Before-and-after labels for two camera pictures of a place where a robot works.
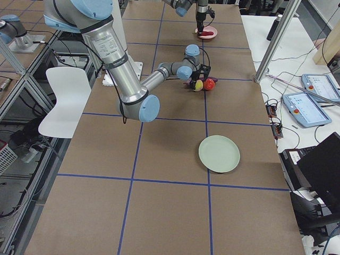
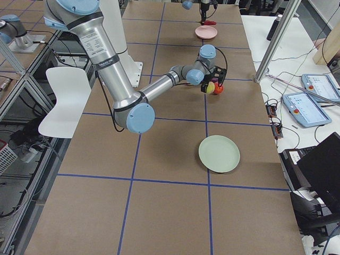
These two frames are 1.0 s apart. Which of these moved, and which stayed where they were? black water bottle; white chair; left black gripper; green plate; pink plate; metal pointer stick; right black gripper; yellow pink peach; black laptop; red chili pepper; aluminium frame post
Moved: yellow pink peach; right black gripper; red chili pepper; left black gripper
Stayed: pink plate; black water bottle; black laptop; white chair; metal pointer stick; aluminium frame post; green plate
